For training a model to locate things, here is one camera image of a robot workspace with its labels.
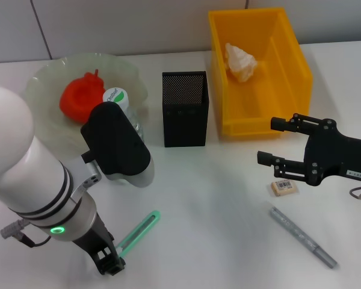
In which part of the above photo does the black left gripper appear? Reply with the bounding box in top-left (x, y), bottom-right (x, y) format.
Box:
top-left (71, 214), bottom-right (127, 276)

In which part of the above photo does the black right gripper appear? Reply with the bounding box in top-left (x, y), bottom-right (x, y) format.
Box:
top-left (256, 113), bottom-right (361, 187)

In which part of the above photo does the mint green utility knife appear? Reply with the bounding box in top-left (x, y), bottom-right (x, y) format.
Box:
top-left (116, 210), bottom-right (162, 259)

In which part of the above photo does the white paper ball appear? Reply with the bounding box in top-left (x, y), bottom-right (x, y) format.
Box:
top-left (224, 42), bottom-right (261, 84)

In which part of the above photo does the clear bottle with green label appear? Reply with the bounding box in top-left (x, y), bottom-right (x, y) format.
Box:
top-left (102, 87), bottom-right (147, 142)

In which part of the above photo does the beige eraser with barcode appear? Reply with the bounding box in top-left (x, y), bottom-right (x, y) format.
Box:
top-left (270, 177), bottom-right (298, 198)

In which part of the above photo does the black mesh pen holder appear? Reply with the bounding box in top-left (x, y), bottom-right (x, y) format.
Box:
top-left (161, 70), bottom-right (211, 148)

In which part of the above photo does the grey pen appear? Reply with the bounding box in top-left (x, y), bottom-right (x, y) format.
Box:
top-left (269, 207), bottom-right (338, 269)

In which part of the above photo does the pale green glass fruit plate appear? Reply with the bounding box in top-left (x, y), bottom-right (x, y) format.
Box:
top-left (25, 51), bottom-right (148, 157)

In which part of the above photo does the yellow plastic bin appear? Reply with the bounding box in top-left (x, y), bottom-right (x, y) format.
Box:
top-left (208, 7), bottom-right (314, 140)

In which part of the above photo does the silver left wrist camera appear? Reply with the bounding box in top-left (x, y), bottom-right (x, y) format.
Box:
top-left (80, 102), bottom-right (156, 188)

